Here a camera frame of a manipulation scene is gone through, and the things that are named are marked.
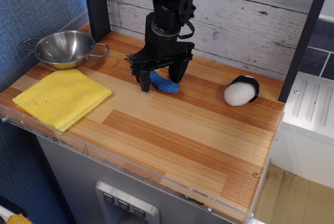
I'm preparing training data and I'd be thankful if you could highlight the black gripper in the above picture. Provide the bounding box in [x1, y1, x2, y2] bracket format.
[133, 25, 195, 92]

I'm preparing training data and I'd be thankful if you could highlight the blue handled metal fork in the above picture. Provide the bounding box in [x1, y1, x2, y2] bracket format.
[125, 54, 179, 93]

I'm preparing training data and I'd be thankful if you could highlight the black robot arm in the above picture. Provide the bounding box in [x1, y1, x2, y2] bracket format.
[128, 0, 196, 92]

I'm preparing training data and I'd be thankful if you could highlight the yellow folded towel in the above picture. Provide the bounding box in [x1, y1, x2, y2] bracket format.
[13, 69, 112, 132]

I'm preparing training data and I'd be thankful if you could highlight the white and black plush toy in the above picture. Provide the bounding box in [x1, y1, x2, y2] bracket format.
[224, 76, 260, 107]

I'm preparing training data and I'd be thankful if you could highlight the clear acrylic table edge guard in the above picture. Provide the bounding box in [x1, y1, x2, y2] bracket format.
[1, 99, 284, 223]

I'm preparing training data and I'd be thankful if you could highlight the grey toy fridge cabinet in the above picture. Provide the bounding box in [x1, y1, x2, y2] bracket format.
[38, 134, 251, 223]

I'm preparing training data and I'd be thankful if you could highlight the silver dispenser button panel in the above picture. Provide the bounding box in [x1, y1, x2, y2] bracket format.
[95, 181, 160, 223]

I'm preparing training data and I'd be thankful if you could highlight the white ridged side unit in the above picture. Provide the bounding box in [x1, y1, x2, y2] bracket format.
[270, 72, 333, 188]

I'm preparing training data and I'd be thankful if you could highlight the yellow object at bottom corner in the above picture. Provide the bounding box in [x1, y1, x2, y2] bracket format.
[6, 214, 32, 224]

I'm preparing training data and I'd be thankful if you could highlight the dark left vertical post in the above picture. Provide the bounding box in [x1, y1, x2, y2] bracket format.
[86, 0, 111, 42]

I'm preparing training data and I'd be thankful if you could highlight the dark vertical post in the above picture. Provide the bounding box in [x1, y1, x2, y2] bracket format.
[278, 0, 325, 103]
[86, 0, 111, 42]

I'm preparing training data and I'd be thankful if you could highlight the stainless steel bowl with handles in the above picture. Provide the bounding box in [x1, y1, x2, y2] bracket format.
[22, 30, 110, 70]

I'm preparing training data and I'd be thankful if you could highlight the dark right vertical post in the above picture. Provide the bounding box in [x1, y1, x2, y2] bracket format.
[278, 0, 325, 103]

